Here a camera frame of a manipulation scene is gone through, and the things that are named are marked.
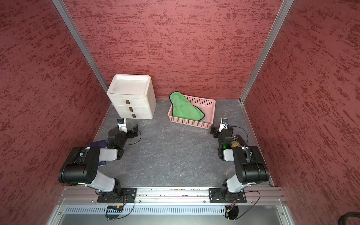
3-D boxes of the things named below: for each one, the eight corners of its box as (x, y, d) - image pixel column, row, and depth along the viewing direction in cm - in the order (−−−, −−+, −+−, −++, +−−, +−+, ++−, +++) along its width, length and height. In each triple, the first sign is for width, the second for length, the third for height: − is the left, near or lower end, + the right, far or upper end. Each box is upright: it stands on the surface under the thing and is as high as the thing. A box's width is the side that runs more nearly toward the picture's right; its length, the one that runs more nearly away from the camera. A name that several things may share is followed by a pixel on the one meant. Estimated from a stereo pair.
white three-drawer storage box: (118, 119, 109) (103, 96, 89) (126, 98, 124) (115, 74, 104) (153, 120, 109) (146, 96, 89) (157, 98, 124) (152, 74, 104)
